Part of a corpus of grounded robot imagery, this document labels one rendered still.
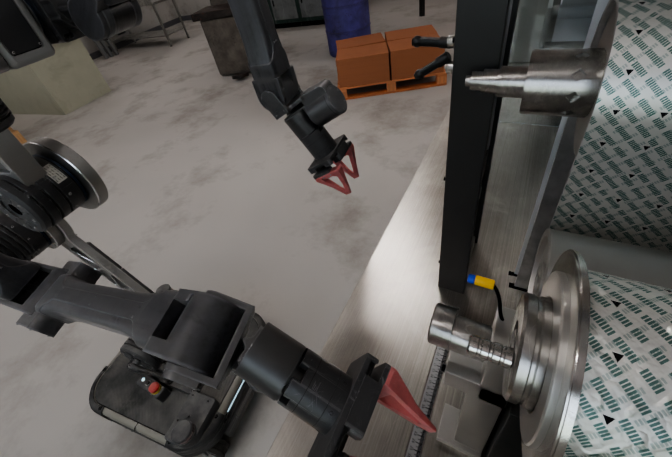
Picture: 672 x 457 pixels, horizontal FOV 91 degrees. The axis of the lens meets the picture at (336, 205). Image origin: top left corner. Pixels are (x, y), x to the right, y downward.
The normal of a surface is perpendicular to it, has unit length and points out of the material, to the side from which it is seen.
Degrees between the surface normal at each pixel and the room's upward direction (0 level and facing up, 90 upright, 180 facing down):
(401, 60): 90
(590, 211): 91
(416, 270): 0
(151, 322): 18
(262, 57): 77
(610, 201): 91
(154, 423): 0
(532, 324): 7
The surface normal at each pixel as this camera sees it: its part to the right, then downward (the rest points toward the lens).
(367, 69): -0.05, 0.66
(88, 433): -0.16, -0.75
